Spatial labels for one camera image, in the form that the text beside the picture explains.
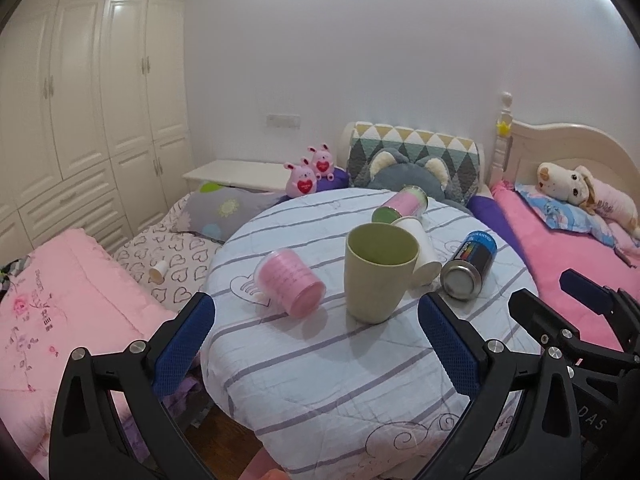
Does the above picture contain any olive green plastic cup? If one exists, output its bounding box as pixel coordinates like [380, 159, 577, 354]
[344, 223, 419, 324]

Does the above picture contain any white paper cup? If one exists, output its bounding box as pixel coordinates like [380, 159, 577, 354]
[393, 217, 442, 287]

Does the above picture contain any small white cup on bed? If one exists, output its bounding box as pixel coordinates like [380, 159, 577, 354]
[149, 260, 169, 285]

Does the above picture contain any pink plastic cup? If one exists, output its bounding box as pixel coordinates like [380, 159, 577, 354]
[254, 248, 326, 318]

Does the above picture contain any person's hand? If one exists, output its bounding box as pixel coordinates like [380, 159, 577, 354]
[239, 448, 290, 480]

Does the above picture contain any pink fleece blanket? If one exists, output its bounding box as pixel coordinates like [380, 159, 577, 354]
[491, 182, 639, 350]

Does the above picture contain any blue cartoon pillow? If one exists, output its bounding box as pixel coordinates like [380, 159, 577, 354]
[514, 183, 639, 259]

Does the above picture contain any black and blue can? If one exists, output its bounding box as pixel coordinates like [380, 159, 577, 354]
[440, 231, 497, 301]

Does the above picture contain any cream dog plush toy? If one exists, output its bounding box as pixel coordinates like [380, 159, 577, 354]
[537, 162, 639, 240]

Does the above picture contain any purple pillow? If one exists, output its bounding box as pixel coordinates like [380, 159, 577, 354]
[466, 195, 526, 261]

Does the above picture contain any light pink embroidered quilt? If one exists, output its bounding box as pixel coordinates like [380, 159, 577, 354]
[0, 230, 174, 476]

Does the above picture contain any cream wooden headboard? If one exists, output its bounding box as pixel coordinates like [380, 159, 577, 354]
[485, 92, 639, 200]

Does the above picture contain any pink and green jar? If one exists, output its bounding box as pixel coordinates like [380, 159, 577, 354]
[371, 185, 428, 224]

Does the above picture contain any yellow star ornament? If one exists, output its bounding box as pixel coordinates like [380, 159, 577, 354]
[496, 120, 511, 138]

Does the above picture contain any triangle patterned cushion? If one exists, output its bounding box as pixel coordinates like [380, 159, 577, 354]
[336, 122, 485, 205]

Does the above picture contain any heart patterned bed sheet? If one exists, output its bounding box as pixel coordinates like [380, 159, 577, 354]
[114, 194, 221, 312]

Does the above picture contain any grey bear plush pillow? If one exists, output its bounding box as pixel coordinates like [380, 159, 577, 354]
[364, 148, 470, 214]

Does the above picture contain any grey sun patterned pillow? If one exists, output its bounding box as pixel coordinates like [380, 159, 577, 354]
[170, 182, 290, 244]

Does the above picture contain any rear pink bunny toy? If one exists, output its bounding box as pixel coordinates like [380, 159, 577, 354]
[308, 143, 334, 181]

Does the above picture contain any pink bunny toy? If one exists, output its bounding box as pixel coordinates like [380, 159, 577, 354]
[308, 143, 334, 181]
[283, 157, 318, 198]

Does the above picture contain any front pink bunny toy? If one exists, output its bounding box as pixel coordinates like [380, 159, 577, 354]
[283, 157, 318, 198]

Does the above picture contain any cream white wardrobe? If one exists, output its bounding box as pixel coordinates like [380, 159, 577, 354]
[1, 0, 192, 260]

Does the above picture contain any white bedside table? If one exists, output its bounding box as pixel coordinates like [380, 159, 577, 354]
[182, 159, 290, 192]

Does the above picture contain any white wall socket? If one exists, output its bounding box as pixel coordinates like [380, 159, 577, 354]
[266, 114, 302, 129]

